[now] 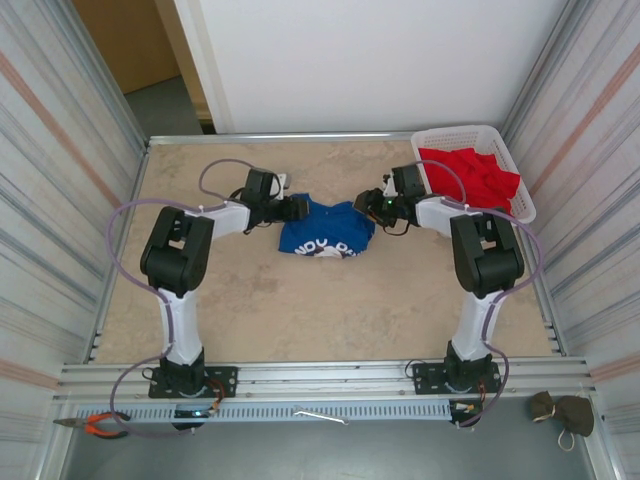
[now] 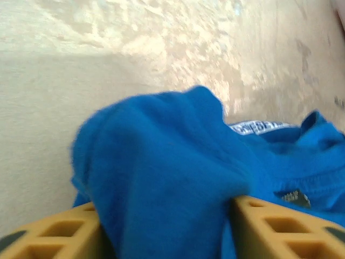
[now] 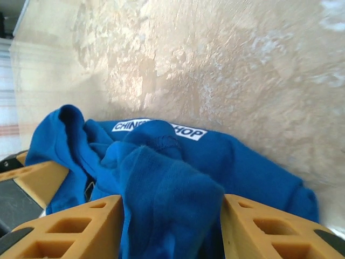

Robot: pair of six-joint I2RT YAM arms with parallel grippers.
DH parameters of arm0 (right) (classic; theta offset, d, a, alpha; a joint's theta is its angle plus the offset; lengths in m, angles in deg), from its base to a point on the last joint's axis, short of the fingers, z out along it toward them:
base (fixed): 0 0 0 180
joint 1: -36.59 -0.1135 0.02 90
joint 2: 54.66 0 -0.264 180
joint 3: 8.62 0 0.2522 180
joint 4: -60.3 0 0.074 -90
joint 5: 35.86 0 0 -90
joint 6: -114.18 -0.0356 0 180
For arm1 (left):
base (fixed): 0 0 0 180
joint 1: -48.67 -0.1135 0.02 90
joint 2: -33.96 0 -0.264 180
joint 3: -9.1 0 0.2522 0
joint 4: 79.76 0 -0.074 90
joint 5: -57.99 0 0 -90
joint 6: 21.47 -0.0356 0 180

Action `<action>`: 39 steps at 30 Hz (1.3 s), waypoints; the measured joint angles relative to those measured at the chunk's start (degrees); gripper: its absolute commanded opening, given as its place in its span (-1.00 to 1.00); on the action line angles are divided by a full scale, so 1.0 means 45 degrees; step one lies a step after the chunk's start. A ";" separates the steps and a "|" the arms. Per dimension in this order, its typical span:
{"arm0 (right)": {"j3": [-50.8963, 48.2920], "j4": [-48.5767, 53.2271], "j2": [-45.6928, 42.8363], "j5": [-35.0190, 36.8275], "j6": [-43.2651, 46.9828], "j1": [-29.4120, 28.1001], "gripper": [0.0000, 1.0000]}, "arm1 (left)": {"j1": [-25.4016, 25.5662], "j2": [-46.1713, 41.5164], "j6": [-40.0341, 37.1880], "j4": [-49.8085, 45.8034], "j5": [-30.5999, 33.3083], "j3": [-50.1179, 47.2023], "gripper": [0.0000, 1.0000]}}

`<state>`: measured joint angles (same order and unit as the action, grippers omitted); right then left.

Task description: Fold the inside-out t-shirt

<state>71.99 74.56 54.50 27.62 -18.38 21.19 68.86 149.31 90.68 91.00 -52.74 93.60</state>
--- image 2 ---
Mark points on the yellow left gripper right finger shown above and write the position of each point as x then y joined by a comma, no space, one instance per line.
285,234

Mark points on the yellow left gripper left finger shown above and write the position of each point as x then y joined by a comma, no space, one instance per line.
54,240

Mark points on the blue t-shirt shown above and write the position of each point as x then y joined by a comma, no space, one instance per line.
167,167

